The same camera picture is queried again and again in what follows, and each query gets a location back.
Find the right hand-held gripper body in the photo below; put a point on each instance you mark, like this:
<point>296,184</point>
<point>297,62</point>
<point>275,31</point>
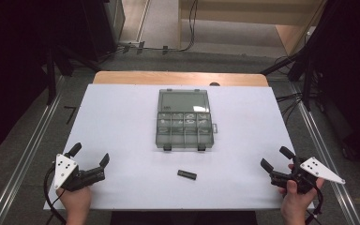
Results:
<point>317,170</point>

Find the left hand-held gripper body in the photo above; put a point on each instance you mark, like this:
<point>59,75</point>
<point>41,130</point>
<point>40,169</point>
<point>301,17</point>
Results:
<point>65,171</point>

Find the small black rectangular part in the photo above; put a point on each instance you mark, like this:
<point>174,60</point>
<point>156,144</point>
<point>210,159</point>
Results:
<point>187,174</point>

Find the clear grey compartment box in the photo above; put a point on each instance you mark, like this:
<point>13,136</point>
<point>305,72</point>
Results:
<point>183,125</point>

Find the person's left hand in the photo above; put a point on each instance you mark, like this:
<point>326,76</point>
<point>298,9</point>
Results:
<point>75,201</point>

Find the person's right hand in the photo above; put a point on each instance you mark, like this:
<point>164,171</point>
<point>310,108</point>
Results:
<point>295,203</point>

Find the white table board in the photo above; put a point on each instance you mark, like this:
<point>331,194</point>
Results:
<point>122,131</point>

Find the black metal stand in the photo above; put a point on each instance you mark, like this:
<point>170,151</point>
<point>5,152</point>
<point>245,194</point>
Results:
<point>306,78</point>
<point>50,78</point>

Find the group of small pale parts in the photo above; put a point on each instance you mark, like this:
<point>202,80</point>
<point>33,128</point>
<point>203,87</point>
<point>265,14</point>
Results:
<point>184,122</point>

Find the person's dark clothing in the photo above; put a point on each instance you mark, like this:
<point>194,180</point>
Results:
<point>184,218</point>

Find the dark cabinet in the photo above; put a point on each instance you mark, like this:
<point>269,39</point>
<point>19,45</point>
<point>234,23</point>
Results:
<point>103,25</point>

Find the light wooden furniture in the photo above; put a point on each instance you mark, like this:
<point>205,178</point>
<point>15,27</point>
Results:
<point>247,22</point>

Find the aluminium floor rail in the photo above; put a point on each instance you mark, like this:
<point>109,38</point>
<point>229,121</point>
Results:
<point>28,153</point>
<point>322,146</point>

